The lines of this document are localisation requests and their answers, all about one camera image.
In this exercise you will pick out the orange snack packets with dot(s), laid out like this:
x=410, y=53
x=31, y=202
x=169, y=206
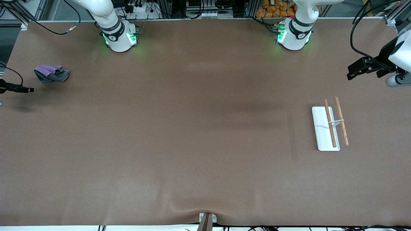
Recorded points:
x=273, y=9

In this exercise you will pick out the brown table mat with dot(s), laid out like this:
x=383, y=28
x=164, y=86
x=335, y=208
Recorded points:
x=192, y=160

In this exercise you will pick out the grey metal equipment shelf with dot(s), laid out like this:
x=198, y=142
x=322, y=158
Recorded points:
x=208, y=14

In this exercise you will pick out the white rack base plate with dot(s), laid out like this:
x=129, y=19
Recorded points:
x=321, y=134

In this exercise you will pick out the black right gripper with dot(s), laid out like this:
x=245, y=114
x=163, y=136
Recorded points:
x=13, y=87

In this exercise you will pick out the white power strip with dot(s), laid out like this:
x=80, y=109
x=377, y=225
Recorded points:
x=141, y=9

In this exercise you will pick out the purple and grey towel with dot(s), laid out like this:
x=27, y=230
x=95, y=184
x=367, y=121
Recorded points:
x=51, y=75

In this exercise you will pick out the grey metal mount bracket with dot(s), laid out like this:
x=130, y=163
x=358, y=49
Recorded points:
x=207, y=224

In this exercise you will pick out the aluminium frame profile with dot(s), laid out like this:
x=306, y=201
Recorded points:
x=33, y=12
x=396, y=14

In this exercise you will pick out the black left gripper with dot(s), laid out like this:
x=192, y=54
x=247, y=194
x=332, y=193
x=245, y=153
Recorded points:
x=383, y=58

